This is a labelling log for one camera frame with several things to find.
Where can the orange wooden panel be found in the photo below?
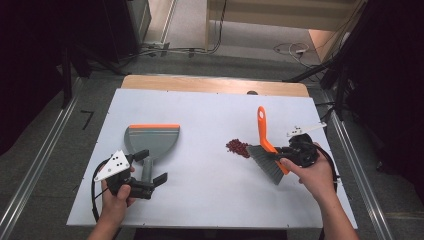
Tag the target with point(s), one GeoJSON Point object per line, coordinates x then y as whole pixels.
{"type": "Point", "coordinates": [321, 43]}

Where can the light wooden furniture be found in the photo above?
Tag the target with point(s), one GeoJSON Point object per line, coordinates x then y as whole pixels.
{"type": "Point", "coordinates": [266, 16]}

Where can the black slanted stand bar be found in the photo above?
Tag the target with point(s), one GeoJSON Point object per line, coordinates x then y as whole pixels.
{"type": "Point", "coordinates": [310, 71]}

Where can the wooden table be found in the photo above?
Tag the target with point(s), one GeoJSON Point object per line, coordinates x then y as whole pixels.
{"type": "Point", "coordinates": [200, 85]}

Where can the white table board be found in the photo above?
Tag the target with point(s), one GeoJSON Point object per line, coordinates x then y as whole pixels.
{"type": "Point", "coordinates": [200, 200]}

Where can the person's right hand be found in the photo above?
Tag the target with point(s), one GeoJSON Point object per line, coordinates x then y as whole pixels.
{"type": "Point", "coordinates": [316, 176]}

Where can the orange brush with grey bristles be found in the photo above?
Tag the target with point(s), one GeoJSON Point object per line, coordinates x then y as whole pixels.
{"type": "Point", "coordinates": [262, 126]}

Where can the black metal stand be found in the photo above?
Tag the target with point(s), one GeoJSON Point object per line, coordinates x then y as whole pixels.
{"type": "Point", "coordinates": [340, 96]}

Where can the dark curtain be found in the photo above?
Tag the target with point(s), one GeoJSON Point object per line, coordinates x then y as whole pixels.
{"type": "Point", "coordinates": [26, 66]}
{"type": "Point", "coordinates": [393, 83]}

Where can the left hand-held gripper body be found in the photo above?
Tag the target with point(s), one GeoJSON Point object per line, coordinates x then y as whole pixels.
{"type": "Point", "coordinates": [113, 165]}

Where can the pile of red beans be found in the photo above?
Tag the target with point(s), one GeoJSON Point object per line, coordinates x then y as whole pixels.
{"type": "Point", "coordinates": [236, 146]}

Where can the person's left hand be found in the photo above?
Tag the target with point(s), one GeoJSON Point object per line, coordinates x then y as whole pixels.
{"type": "Point", "coordinates": [115, 205]}

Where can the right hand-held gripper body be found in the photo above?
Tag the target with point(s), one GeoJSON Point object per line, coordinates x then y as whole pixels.
{"type": "Point", "coordinates": [301, 150]}

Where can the grey dustpan with orange edge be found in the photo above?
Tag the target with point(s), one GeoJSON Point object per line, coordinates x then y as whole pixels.
{"type": "Point", "coordinates": [151, 140]}

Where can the aluminium floor rail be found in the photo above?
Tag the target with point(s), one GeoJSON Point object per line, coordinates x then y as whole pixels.
{"type": "Point", "coordinates": [33, 166]}
{"type": "Point", "coordinates": [366, 193]}

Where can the grey cabinet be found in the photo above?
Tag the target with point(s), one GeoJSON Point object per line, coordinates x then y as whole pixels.
{"type": "Point", "coordinates": [140, 16]}

